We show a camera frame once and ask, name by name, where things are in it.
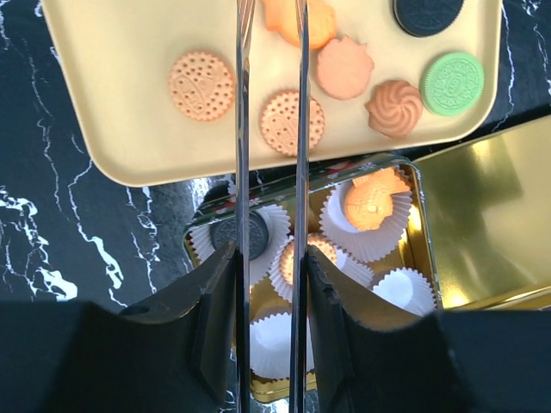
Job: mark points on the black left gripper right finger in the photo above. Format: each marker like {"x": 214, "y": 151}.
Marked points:
{"x": 371, "y": 356}

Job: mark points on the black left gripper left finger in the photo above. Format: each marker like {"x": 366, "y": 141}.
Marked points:
{"x": 167, "y": 353}

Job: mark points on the black sandwich cookie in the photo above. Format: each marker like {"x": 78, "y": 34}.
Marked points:
{"x": 423, "y": 18}
{"x": 226, "y": 230}

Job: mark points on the large round dotted biscuit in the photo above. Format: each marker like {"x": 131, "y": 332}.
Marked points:
{"x": 286, "y": 264}

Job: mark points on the orange fish cookie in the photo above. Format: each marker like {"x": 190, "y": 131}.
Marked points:
{"x": 369, "y": 200}
{"x": 280, "y": 17}

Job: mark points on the metal tongs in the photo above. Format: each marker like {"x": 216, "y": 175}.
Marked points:
{"x": 297, "y": 389}

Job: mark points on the white paper cup bottom-left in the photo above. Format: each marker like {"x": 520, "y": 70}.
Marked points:
{"x": 270, "y": 340}

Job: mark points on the white paper cup bottom-right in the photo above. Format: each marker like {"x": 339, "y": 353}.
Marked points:
{"x": 407, "y": 289}

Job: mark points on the white paper cup centre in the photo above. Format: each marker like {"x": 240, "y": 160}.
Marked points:
{"x": 355, "y": 270}

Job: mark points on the gold tin lid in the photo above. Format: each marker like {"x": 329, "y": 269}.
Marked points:
{"x": 488, "y": 211}

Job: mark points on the white paper cup top-right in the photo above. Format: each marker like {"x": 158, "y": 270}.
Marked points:
{"x": 365, "y": 246}

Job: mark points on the green decorated cookie tin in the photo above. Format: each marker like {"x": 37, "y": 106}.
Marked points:
{"x": 395, "y": 261}

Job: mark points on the small round dotted biscuit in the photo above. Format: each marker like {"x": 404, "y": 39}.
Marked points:
{"x": 279, "y": 122}

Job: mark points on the orange swirl cookie lower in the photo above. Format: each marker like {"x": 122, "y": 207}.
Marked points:
{"x": 395, "y": 108}

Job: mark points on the green sandwich cookie right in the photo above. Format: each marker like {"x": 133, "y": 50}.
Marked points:
{"x": 452, "y": 83}

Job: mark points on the plain orange macaron cookie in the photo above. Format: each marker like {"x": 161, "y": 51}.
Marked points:
{"x": 344, "y": 68}

